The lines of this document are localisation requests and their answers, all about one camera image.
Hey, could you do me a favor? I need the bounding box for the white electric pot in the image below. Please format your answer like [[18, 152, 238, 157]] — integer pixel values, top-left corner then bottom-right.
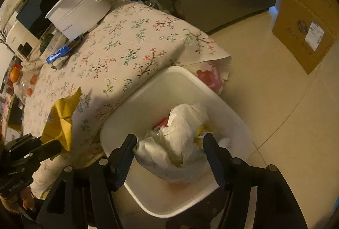
[[45, 0, 159, 40]]

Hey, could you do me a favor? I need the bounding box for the white plastic bin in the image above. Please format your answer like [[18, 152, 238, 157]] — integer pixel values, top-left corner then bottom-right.
[[100, 66, 253, 219]]

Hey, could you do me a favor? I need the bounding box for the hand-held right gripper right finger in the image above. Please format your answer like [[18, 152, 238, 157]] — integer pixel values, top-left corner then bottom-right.
[[203, 133, 308, 229]]

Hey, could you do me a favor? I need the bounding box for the white plastic bag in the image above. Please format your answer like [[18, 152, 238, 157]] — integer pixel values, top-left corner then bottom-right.
[[132, 103, 212, 184]]

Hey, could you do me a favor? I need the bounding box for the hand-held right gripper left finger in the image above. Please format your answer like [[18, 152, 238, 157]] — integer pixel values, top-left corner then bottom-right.
[[36, 134, 138, 229]]

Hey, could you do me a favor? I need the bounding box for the white countertop appliance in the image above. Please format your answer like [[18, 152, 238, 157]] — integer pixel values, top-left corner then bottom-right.
[[5, 20, 40, 61]]

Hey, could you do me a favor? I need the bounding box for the dark avocado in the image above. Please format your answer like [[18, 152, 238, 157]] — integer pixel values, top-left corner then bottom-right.
[[40, 33, 55, 51]]

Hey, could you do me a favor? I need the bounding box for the floral tablecloth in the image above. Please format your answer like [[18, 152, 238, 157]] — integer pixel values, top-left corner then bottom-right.
[[22, 0, 232, 200]]

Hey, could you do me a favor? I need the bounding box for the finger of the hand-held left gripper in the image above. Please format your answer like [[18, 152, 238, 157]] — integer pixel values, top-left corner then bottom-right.
[[33, 140, 64, 163]]

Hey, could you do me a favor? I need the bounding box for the pink floral cloth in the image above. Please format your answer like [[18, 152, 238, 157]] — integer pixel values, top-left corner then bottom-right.
[[196, 62, 231, 95]]

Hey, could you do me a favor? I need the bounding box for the orange fruit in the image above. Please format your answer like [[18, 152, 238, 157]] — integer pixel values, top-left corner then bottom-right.
[[10, 67, 22, 83]]

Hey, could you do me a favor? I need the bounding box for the yellow wrapper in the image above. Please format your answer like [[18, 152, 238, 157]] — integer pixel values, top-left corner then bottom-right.
[[194, 125, 206, 144]]

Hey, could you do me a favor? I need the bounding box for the person's left hand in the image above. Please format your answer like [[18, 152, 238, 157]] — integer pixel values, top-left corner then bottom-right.
[[22, 186, 37, 211]]

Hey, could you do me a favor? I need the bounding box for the white plate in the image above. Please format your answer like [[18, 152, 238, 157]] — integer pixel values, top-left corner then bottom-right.
[[40, 31, 66, 57]]

